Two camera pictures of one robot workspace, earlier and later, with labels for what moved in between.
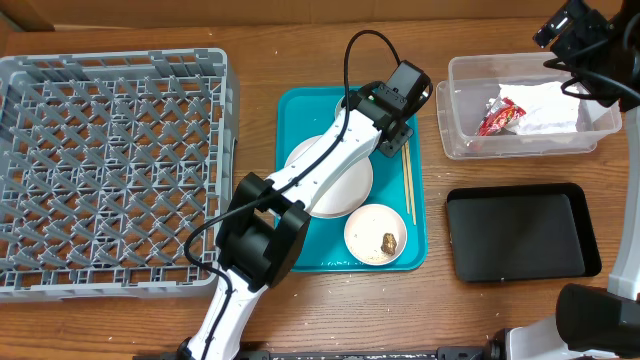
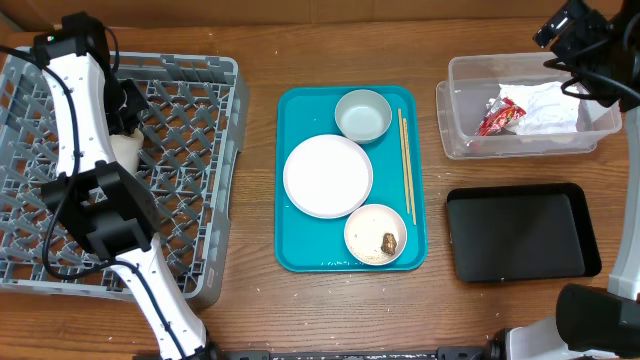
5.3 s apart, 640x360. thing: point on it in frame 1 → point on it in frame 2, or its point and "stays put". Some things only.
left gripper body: (398, 139) → (123, 100)
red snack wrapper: (500, 111) stays put
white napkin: (547, 107) stays put
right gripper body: (584, 30) stays put
